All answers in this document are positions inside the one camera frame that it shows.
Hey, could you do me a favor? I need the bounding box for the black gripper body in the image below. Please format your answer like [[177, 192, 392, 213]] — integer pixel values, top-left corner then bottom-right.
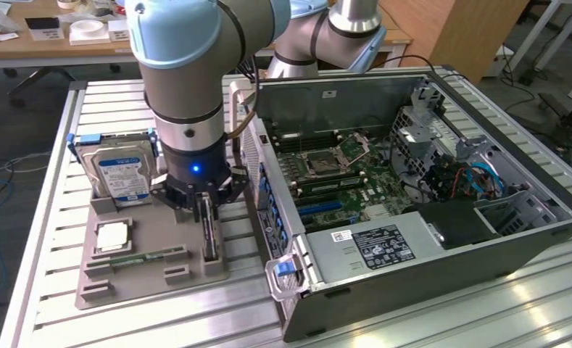
[[161, 136, 234, 194]]

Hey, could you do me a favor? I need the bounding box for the graphics card with black fan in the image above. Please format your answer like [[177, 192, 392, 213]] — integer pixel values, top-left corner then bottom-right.
[[195, 191, 221, 262]]

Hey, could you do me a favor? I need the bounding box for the hard disk in blue carrier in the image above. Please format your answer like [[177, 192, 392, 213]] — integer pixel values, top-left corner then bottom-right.
[[66, 128, 165, 208]]

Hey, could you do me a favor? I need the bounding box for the silver CPU chip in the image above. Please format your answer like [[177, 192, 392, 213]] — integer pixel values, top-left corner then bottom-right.
[[95, 223, 131, 252]]

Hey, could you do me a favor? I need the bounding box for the blue expansion slot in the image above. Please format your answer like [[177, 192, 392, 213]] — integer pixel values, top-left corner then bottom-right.
[[297, 201, 345, 217]]

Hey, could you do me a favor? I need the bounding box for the green RAM stick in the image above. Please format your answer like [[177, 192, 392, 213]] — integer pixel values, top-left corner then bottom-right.
[[108, 248, 171, 268]]

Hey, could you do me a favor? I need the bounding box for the CPU socket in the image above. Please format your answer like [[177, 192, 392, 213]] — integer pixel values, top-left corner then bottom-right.
[[303, 149, 349, 179]]

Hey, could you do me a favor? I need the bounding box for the black installed RAM stick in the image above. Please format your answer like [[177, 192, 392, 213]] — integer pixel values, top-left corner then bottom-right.
[[297, 175, 366, 197]]

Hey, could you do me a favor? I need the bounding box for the grey plastic parts rack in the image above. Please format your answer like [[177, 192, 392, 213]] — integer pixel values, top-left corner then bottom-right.
[[75, 170, 233, 310]]

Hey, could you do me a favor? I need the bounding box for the silver power supply unit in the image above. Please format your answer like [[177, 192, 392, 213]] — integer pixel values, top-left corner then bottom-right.
[[303, 212, 449, 284]]

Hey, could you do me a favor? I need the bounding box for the metal socket cover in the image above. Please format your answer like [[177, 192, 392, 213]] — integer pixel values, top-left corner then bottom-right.
[[333, 132, 381, 161]]

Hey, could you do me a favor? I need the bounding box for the green motherboard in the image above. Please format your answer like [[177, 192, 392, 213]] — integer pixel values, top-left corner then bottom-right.
[[265, 121, 430, 235]]

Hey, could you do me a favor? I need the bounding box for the silver perforated drive cage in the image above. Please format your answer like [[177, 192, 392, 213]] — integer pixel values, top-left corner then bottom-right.
[[390, 83, 464, 178]]

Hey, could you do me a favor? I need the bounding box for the white flat box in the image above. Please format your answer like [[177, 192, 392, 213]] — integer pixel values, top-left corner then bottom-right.
[[68, 28, 112, 46]]

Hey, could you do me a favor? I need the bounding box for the white labelled box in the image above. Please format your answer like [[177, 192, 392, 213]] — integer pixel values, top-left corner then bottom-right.
[[107, 20, 132, 42]]

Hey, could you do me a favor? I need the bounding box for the wooden desk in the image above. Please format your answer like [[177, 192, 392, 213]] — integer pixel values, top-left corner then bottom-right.
[[0, 0, 416, 79]]

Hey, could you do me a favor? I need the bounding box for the dark grey open PC case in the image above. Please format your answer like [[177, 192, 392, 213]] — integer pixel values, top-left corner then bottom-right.
[[230, 67, 572, 344]]

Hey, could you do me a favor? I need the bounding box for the dark object in plastic wrap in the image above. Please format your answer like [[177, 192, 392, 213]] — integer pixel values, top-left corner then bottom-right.
[[79, 5, 115, 20]]

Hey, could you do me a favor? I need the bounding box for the white box with black lid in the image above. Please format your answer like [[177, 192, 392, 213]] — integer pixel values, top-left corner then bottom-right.
[[23, 17, 66, 42]]

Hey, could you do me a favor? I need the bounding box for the silver disk bay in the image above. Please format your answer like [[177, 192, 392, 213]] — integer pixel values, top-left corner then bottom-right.
[[473, 186, 560, 237]]

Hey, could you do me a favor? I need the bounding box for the wooden cabinet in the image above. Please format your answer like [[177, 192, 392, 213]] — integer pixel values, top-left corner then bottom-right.
[[377, 0, 532, 83]]

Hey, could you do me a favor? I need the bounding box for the blue wire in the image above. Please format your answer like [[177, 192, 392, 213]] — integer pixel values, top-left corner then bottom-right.
[[461, 162, 505, 199]]

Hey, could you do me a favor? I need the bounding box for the black power cable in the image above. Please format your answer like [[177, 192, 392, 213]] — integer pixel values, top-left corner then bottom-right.
[[374, 54, 461, 79]]

